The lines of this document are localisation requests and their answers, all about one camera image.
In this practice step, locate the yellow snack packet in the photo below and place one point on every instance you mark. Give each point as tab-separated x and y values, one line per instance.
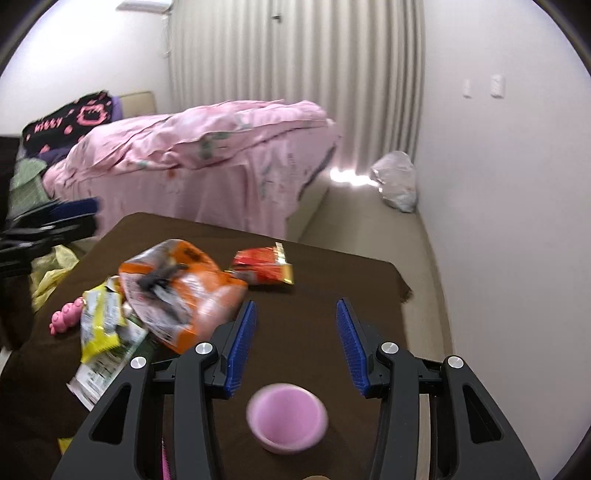
99	327

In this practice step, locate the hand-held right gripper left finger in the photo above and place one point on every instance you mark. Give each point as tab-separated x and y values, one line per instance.
240	346

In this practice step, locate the pink floral duvet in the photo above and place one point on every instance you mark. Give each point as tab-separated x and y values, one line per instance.
207	134

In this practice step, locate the purple pillow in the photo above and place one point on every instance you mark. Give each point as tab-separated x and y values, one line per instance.
117	108

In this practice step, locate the pink cup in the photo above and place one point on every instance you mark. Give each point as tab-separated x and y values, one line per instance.
286	417

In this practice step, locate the red snack wrapper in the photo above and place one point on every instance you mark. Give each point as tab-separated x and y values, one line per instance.
258	265

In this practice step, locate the green checkered cloth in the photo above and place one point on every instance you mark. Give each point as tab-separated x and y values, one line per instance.
27	180

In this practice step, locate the dark brown table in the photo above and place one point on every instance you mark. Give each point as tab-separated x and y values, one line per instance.
300	318

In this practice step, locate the bed with pink floral sheet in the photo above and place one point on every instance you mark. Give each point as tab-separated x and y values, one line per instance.
231	198

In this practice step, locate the white air conditioner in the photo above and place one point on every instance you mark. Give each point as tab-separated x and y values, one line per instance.
145	4

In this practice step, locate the white plastic bag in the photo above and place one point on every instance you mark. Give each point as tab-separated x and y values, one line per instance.
397	182

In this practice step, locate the orange snack packet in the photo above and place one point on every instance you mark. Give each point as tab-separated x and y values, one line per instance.
184	295

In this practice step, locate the white wall switch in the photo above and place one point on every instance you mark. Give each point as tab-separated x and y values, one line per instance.
497	86
467	88

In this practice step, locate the pink caterpillar toy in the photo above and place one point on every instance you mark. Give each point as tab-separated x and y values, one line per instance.
67	318

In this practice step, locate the yellow plastic bin bag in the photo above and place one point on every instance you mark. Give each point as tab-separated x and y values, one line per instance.
51	277

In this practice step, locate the black Hello Kitty pillow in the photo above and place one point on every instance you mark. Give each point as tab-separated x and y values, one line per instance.
60	124

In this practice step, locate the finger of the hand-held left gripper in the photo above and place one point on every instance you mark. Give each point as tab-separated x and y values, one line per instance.
60	233
76	207

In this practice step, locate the beige headboard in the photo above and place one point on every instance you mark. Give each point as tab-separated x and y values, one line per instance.
138	105

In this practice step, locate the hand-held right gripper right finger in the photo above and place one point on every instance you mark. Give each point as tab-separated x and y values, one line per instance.
351	346

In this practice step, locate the beige pleated curtain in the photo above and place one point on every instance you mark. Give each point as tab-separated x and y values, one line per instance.
295	69

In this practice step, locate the green and white snack packet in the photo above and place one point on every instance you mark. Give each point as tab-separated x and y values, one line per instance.
108	374

